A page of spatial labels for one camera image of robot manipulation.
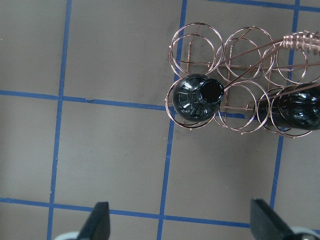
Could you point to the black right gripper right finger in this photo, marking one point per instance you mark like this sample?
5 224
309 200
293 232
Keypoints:
265 224

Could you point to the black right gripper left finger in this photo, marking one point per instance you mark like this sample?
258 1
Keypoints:
97 225

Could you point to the dark wine bottle in basket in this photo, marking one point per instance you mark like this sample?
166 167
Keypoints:
197 97

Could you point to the copper wire wine basket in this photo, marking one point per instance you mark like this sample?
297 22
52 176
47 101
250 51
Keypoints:
249 64

